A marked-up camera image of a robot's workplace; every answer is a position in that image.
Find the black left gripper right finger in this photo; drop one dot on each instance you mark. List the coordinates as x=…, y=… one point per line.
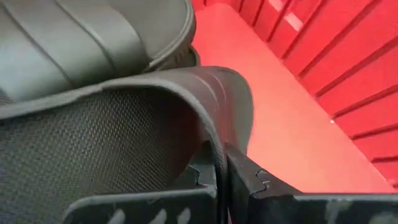
x=248, y=193

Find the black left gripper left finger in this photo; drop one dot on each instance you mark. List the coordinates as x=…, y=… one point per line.
x=140, y=208

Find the black rubber slide sandal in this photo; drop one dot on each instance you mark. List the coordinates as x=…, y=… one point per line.
x=93, y=40
x=109, y=140

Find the red ribbed plastic bin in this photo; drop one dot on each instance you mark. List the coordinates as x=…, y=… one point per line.
x=311, y=109

